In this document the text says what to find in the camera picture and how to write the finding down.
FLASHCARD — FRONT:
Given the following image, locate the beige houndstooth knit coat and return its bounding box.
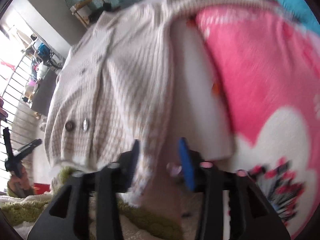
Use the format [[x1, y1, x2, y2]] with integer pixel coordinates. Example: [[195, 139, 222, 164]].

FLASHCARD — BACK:
[[44, 0, 269, 205]]

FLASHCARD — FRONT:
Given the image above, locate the left hand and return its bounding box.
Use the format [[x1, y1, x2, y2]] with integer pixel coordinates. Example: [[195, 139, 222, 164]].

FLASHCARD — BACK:
[[7, 165, 34, 198]]

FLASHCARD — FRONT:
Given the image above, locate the dark grey board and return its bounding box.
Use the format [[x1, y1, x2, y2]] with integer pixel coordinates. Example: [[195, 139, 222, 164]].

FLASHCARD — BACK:
[[31, 70, 57, 116]]

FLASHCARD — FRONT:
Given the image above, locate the pale pink bed sheet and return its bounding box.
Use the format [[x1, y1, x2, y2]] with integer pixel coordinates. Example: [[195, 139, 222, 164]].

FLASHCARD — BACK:
[[143, 20, 233, 233]]

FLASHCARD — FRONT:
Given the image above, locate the blue bag on balcony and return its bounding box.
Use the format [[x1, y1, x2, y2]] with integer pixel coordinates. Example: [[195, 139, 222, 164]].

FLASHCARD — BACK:
[[37, 43, 51, 61]]

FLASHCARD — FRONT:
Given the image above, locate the pink patterned blanket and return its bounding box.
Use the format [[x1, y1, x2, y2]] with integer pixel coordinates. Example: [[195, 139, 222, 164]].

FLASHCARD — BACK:
[[195, 0, 319, 239]]

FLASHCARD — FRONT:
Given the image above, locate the wooden chair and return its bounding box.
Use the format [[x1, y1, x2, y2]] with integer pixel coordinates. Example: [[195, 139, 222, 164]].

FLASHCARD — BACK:
[[70, 0, 105, 28]]

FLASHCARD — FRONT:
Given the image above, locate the teal blue garment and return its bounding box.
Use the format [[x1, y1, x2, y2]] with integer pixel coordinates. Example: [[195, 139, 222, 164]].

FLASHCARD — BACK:
[[277, 0, 319, 35]]

